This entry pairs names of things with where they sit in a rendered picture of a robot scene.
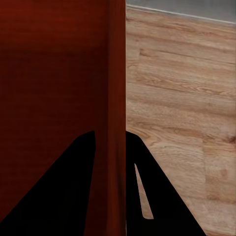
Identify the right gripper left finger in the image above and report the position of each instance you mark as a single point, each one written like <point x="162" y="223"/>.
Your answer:
<point x="57" y="204"/>

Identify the storage box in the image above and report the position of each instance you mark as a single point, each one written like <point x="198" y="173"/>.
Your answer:
<point x="63" y="74"/>

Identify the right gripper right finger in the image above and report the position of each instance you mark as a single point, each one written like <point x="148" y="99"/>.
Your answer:
<point x="171" y="216"/>

